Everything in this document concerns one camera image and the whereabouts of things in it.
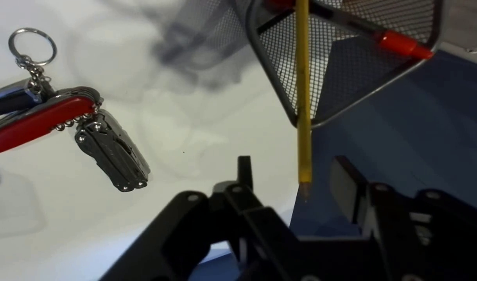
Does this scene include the grey metal cabinet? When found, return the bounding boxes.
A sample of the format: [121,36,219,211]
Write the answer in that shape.
[440,0,477,67]

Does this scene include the black mesh basket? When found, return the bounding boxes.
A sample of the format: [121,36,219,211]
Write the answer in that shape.
[244,0,448,130]

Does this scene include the red capped pen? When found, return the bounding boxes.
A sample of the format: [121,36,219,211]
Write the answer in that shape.
[263,0,437,63]

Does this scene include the yellow pencil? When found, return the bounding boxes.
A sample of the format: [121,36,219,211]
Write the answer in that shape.
[294,0,315,185]

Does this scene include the red pocket knife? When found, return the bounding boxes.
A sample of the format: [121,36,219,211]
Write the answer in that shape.
[0,85,104,156]

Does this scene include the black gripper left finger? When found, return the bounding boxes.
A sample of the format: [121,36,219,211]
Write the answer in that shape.
[99,155,302,281]

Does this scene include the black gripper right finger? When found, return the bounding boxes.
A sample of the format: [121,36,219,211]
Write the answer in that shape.
[329,155,477,281]

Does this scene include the dark blue mat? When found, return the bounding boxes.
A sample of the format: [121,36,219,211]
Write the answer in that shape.
[188,49,477,281]

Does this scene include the silver key ring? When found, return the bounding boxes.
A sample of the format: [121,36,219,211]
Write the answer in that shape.
[8,27,58,96]

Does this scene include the silver blue pocket tool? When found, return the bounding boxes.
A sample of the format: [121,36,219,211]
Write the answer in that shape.
[0,78,44,121]

